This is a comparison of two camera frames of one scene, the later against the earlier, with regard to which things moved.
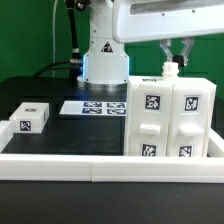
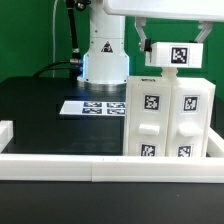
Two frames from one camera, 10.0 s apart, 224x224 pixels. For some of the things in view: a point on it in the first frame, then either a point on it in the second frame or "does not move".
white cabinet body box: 169,116 does not move
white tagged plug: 149,112 does not move
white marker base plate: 93,107 does not move
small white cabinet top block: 30,118 to 189,55
